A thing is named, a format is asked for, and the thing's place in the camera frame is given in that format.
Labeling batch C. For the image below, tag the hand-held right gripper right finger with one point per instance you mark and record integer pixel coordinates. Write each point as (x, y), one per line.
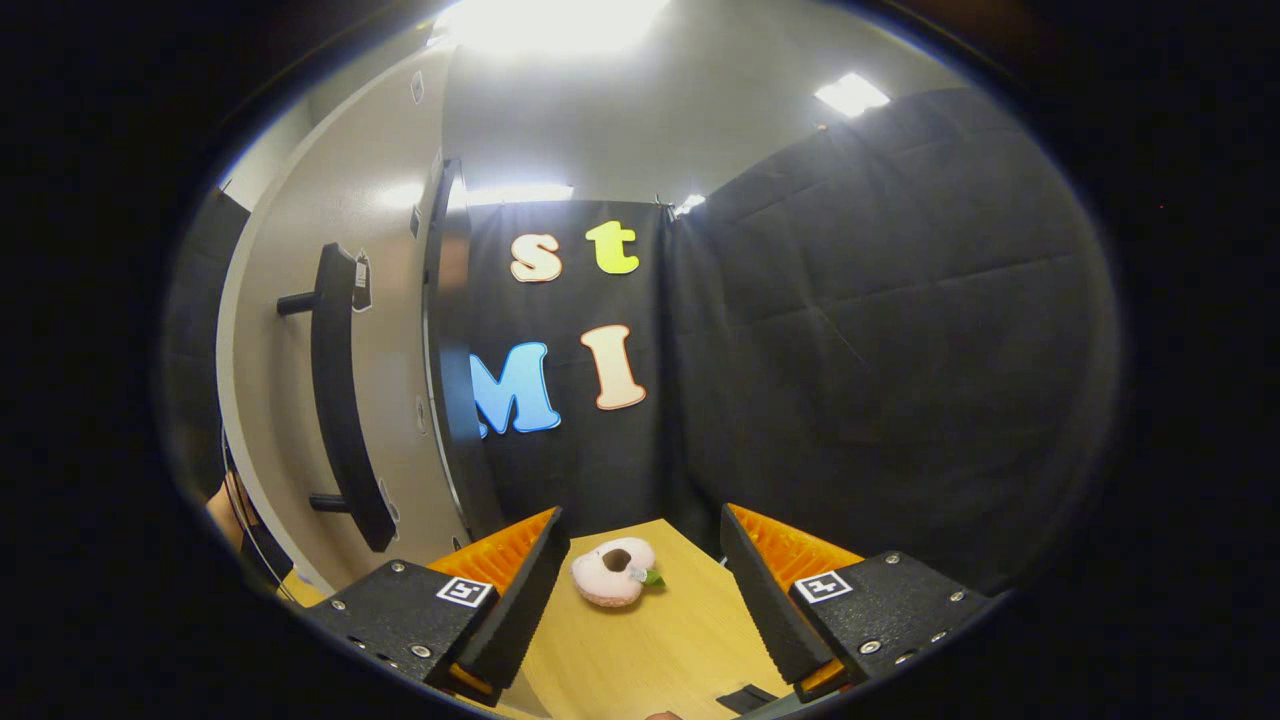
(765, 610)

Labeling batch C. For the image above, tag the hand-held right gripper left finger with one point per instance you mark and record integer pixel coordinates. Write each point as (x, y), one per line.
(520, 610)

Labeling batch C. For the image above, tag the grey cabinet door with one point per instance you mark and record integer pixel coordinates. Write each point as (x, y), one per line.
(400, 350)

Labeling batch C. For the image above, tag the pink plush toy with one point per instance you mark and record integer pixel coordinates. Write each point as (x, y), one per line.
(610, 585)

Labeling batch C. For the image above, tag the black backdrop cloth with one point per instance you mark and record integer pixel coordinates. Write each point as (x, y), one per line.
(880, 350)

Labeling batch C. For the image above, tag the ceiling light panel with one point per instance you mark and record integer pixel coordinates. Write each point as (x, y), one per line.
(555, 22)
(852, 95)
(520, 194)
(689, 204)

